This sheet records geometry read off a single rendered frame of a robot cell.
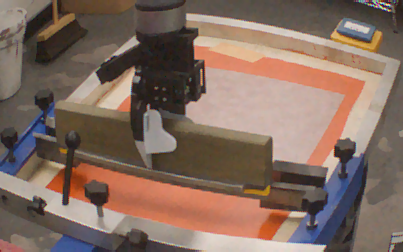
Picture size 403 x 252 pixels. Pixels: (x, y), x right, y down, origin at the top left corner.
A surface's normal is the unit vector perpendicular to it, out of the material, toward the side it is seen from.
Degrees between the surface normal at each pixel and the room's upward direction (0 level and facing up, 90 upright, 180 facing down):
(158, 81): 90
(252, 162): 90
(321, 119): 0
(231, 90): 0
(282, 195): 90
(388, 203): 0
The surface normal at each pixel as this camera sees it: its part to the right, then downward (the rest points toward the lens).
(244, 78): -0.04, -0.89
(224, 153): -0.40, 0.44
